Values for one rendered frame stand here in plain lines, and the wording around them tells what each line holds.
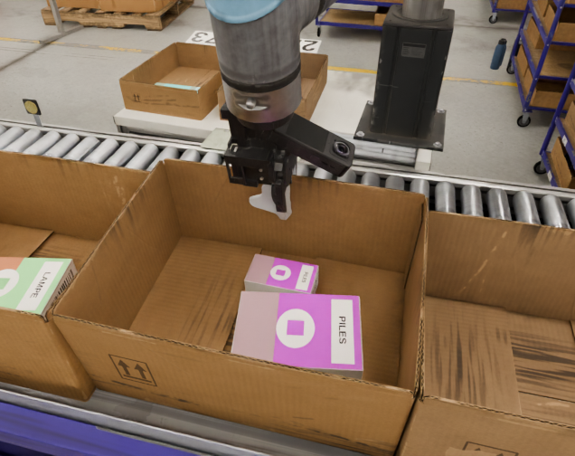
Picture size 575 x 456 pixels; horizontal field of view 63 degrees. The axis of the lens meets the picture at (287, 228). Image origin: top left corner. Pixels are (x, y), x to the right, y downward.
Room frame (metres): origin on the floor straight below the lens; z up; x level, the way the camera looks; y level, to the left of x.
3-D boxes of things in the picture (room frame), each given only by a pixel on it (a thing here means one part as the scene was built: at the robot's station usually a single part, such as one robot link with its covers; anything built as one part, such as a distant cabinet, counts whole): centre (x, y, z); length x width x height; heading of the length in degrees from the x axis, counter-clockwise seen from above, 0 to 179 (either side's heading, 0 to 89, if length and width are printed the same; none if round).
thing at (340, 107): (1.54, 0.00, 0.74); 1.00 x 0.58 x 0.03; 74
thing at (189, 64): (1.59, 0.35, 0.80); 0.38 x 0.28 x 0.10; 162
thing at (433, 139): (1.33, -0.36, 0.91); 0.26 x 0.26 x 0.33; 74
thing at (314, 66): (1.52, 0.04, 0.80); 0.38 x 0.28 x 0.10; 166
